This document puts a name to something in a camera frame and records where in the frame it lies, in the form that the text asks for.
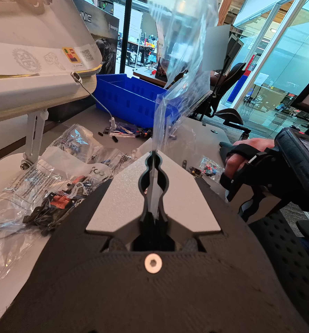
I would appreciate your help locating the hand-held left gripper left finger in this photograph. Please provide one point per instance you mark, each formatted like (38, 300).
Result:
(112, 208)

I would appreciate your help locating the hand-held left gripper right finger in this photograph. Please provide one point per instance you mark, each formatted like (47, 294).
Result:
(193, 208)

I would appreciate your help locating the wooden office desk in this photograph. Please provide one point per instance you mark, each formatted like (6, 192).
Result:
(146, 78)

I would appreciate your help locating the person's right hand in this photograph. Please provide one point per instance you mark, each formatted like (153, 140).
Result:
(255, 144)

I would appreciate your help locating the black steel column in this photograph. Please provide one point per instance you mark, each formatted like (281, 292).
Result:
(125, 36)

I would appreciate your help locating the white board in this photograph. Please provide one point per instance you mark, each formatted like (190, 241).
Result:
(133, 20)

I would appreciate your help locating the small black orange lego assembly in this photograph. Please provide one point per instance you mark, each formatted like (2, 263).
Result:
(144, 133)

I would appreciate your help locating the large white-label lego parts bag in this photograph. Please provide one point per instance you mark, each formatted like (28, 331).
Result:
(27, 182)

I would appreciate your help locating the small bag of blue parts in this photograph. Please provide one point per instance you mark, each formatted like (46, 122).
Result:
(123, 131)

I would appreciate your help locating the black lego set box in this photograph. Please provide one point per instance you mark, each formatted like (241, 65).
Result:
(105, 33)

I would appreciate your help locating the black office chair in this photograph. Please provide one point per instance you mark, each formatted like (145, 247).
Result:
(229, 83)
(229, 114)

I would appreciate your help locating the dark grey lego piece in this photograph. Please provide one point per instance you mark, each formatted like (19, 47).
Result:
(106, 130)

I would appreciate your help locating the small bag of lego parts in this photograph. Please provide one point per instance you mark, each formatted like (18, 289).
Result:
(211, 167)

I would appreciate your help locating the person's right forearm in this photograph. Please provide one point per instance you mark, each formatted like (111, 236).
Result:
(307, 203)

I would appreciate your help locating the clear bag of pale parts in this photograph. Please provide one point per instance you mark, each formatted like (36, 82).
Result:
(76, 138)

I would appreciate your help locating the small lego set box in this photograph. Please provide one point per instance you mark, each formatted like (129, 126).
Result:
(161, 69)

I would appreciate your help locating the blue plastic bin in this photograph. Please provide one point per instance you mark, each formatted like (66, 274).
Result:
(123, 96)

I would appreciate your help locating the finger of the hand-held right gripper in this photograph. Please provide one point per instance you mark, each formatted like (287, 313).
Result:
(241, 197)
(271, 208)

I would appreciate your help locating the clear plastic bag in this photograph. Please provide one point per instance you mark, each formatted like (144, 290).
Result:
(185, 52)

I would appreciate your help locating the lego instruction booklet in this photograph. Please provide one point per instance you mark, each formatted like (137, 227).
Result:
(40, 39)

